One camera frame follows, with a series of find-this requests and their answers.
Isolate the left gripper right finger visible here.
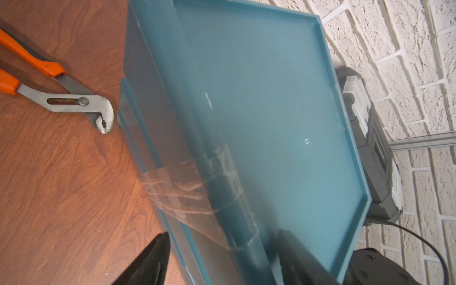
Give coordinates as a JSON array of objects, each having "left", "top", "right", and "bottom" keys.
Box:
[{"left": 277, "top": 229, "right": 338, "bottom": 285}]

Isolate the right corner aluminium profile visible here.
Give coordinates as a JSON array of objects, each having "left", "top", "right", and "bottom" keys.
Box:
[{"left": 388, "top": 131, "right": 456, "bottom": 151}]

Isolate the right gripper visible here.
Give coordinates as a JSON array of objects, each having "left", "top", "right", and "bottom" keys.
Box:
[{"left": 343, "top": 248, "right": 419, "bottom": 285}]

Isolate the teal drawer cabinet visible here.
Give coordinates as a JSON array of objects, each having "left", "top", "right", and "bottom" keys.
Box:
[{"left": 118, "top": 1, "right": 371, "bottom": 285}]

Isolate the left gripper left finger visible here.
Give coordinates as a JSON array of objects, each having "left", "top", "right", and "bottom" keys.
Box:
[{"left": 112, "top": 232, "right": 171, "bottom": 285}]

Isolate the orange handled pipe wrench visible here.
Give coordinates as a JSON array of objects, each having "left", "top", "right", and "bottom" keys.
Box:
[{"left": 1, "top": 26, "right": 124, "bottom": 137}]

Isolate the black plastic toolbox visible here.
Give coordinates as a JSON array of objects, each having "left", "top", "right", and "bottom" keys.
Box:
[{"left": 336, "top": 66, "right": 404, "bottom": 226}]

